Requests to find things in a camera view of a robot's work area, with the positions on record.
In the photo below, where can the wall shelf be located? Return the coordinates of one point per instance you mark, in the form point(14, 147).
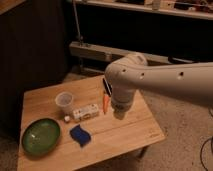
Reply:
point(154, 7)

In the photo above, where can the wooden table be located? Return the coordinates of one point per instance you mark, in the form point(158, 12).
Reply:
point(110, 136)

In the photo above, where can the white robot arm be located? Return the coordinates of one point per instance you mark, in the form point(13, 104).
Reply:
point(188, 82)

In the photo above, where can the orange carrot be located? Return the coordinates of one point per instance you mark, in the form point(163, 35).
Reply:
point(105, 103)

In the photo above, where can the clear plastic cup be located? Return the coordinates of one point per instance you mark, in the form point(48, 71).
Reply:
point(64, 101)

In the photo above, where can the white rectangular box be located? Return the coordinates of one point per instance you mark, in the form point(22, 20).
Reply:
point(85, 112)

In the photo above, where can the green bowl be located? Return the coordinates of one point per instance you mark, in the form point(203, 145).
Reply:
point(40, 137)

